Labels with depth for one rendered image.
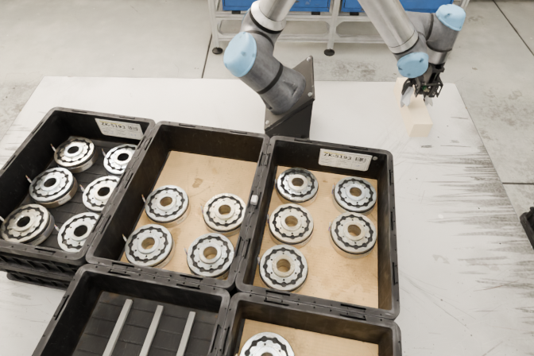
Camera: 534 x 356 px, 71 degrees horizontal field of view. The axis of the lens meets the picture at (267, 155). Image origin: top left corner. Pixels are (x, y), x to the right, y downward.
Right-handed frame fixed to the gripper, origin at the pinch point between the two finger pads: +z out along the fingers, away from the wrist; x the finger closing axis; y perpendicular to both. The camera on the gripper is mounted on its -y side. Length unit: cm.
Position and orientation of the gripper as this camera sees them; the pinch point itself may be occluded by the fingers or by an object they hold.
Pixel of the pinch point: (412, 102)
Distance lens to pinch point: 139.9
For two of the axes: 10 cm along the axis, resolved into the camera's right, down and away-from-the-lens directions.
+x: 10.0, 0.0, 0.0
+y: 0.0, 7.6, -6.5
